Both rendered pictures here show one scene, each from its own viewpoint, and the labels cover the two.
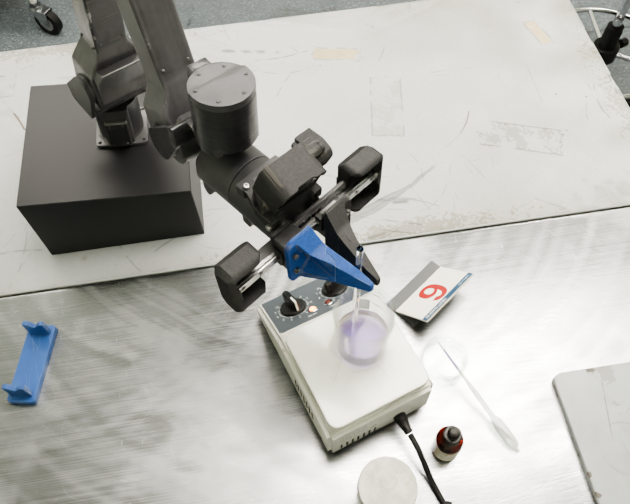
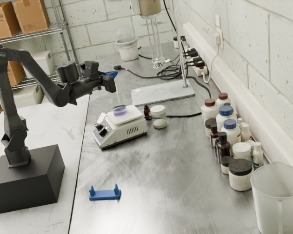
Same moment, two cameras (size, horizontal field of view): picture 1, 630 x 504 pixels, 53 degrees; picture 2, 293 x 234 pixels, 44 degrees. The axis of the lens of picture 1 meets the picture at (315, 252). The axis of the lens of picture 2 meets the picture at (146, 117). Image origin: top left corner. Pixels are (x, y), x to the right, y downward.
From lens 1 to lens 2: 1.25 m
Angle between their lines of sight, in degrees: 64
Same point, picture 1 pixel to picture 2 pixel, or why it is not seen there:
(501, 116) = (49, 117)
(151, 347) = (106, 170)
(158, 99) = (55, 87)
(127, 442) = (138, 168)
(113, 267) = (70, 185)
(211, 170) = (78, 87)
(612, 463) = (154, 98)
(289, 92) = not seen: hidden behind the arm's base
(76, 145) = (23, 169)
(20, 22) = not seen: outside the picture
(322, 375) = (128, 117)
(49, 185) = (40, 169)
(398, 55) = not seen: hidden behind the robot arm
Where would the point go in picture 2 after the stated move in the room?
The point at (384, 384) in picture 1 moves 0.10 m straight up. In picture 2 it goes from (132, 109) to (127, 87)
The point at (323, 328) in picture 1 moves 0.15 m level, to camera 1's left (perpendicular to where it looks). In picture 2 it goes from (114, 118) to (109, 138)
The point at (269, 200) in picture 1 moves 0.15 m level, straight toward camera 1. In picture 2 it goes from (96, 69) to (137, 61)
